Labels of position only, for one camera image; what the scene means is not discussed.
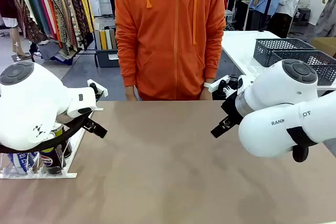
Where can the white side table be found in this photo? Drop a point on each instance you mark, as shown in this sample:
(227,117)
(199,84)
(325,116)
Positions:
(239,48)

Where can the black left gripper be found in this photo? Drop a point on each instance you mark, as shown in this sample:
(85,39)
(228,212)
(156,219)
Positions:
(88,125)

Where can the yellow hanging garment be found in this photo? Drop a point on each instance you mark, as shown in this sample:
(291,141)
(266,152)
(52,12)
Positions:
(84,1)

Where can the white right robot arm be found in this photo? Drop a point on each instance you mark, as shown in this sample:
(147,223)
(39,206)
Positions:
(278,95)

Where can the yellow material roll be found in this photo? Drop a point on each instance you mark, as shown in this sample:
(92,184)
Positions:
(103,40)

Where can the mannequin legs with stand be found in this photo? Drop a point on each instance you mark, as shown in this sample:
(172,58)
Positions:
(16,41)

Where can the person's left forearm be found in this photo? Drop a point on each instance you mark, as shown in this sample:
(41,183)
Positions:
(214,61)

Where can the black metal clothes rack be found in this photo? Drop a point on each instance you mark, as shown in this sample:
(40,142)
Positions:
(86,54)

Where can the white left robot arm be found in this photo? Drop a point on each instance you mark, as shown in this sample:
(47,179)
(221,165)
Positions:
(29,103)

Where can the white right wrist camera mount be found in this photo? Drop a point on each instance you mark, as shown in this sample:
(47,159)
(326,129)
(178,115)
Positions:
(219,82)

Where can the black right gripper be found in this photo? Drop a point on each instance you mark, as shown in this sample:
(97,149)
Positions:
(232,111)

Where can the brown material roll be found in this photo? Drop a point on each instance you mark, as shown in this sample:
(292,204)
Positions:
(113,39)

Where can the person's right forearm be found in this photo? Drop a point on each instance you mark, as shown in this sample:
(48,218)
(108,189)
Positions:
(126,69)

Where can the white material roll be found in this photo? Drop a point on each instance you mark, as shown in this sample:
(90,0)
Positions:
(108,39)

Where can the cardboard box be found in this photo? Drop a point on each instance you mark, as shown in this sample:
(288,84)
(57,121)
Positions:
(325,44)

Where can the brown patterned garment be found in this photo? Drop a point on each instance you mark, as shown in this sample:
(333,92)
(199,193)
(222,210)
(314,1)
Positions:
(26,24)

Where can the patterned hanging garment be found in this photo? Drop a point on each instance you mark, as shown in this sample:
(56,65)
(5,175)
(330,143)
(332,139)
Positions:
(64,11)

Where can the grey storage bin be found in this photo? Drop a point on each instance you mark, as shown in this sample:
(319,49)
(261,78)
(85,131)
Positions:
(107,60)

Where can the grey cloth pile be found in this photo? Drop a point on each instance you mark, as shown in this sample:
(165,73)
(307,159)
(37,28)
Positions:
(48,49)

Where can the black stool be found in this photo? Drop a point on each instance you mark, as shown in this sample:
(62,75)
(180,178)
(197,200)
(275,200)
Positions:
(304,15)

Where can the white wristwatch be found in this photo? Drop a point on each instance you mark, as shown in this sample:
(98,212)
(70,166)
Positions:
(207,85)

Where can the orange hanging garment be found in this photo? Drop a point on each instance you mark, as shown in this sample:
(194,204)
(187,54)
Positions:
(53,22)

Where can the mannequin in grey dress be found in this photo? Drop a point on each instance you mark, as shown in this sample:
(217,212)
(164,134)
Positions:
(328,11)

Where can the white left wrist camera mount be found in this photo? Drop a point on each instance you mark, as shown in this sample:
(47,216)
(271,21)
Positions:
(101,90)

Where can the person's right hand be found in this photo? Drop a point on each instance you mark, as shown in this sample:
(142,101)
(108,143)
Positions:
(131,95)

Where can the person in orange hoodie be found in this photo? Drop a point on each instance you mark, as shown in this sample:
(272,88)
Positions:
(170,37)

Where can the white floor appliance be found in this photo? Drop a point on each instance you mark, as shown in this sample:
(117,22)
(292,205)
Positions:
(94,5)

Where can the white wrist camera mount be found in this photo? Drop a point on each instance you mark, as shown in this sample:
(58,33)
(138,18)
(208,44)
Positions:
(219,82)
(101,90)

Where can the person's left hand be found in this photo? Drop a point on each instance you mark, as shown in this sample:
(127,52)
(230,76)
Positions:
(206,94)

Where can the grey material roll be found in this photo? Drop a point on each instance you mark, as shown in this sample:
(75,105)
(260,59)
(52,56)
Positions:
(97,40)

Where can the grey plastic lattice basket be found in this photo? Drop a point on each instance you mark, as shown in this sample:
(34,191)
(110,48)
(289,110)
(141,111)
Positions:
(275,48)
(323,64)

